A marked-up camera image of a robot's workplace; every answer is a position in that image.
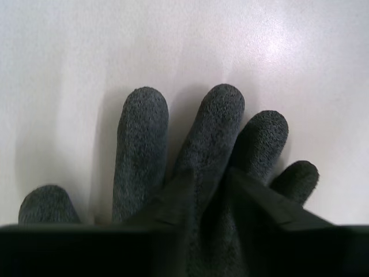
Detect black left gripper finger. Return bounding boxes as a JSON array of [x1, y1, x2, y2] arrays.
[[0, 169, 197, 277], [227, 167, 369, 277]]

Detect dark grey knitted glove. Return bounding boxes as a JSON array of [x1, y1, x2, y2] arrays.
[[18, 83, 320, 277]]

